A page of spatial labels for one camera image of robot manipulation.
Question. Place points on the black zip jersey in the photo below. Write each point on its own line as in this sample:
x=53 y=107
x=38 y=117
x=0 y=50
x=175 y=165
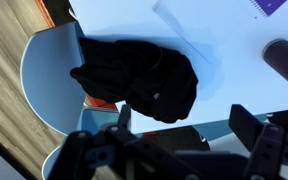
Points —
x=140 y=76

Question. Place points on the white shell chair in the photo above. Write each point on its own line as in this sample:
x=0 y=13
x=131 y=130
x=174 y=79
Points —
x=50 y=76
x=97 y=120

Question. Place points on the dark purple insulated bottle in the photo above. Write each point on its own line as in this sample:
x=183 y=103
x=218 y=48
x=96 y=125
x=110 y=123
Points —
x=285 y=61

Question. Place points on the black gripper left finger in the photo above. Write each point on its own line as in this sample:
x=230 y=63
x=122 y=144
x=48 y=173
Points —
x=94 y=156

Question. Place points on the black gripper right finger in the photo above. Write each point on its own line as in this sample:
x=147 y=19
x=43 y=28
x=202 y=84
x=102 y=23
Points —
x=270 y=150

